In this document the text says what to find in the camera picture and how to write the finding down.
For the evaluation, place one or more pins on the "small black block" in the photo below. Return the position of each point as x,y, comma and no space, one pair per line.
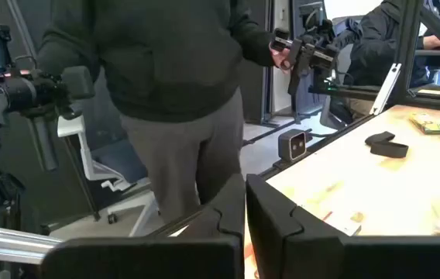
390,150

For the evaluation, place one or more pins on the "grey table-level camera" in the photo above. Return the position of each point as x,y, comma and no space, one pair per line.
291,145

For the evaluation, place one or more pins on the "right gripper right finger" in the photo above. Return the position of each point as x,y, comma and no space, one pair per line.
301,252

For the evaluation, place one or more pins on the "person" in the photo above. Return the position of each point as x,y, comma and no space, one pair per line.
375,42
166,58

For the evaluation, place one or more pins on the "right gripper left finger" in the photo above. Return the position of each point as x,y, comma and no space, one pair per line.
204,255

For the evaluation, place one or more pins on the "yellow green crayon box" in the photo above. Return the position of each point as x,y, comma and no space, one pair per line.
429,126

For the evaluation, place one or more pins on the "person's hand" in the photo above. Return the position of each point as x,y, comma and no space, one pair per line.
280,58

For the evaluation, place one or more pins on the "white office chair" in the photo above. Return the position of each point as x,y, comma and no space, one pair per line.
121,157

